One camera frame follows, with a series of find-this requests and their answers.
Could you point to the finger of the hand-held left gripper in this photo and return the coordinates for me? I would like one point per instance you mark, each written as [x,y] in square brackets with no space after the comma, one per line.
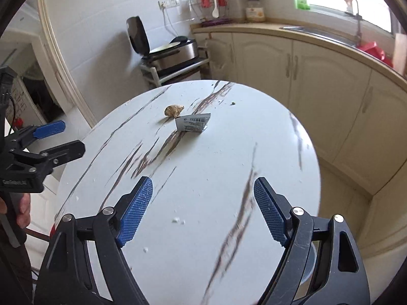
[70,151]
[49,130]

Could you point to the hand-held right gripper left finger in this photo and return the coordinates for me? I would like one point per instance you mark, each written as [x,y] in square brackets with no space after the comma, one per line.
[136,209]

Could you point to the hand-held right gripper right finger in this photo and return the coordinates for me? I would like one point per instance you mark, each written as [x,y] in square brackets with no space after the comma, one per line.
[270,209]

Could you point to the blue plastic bin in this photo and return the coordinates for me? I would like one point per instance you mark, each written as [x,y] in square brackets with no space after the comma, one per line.
[307,267]

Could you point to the torn printed paper scrap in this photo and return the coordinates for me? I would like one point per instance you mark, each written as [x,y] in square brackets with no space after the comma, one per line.
[190,123]

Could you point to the brown paper ball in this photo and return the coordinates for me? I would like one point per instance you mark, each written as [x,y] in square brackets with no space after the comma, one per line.
[173,110]

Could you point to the person's left hand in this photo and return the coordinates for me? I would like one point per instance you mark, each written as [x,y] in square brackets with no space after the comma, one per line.
[24,209]

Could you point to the red stool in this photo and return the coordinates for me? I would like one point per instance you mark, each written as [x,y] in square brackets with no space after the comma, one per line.
[52,228]

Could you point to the cream kitchen cabinet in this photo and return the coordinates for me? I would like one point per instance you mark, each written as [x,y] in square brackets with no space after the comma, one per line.
[334,101]

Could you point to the steel sink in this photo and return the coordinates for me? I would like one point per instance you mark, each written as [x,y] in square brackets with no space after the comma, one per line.
[318,33]

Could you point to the red basin in sink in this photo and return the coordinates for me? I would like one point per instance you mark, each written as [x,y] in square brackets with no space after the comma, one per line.
[375,52]

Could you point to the purple tray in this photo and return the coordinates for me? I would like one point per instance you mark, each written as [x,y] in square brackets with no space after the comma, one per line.
[216,23]

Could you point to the large clear plastic jar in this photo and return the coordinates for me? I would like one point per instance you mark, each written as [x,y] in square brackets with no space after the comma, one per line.
[255,11]

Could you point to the metal faucet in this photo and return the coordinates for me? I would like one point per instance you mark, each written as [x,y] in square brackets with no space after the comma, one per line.
[358,28]

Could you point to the white plastic spoon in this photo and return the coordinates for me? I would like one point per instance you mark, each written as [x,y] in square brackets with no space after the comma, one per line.
[215,11]

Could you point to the wooden cutting board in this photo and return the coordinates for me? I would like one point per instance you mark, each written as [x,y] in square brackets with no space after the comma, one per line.
[400,54]

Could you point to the white wall power strip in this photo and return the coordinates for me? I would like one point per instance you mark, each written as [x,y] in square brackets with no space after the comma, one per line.
[168,3]

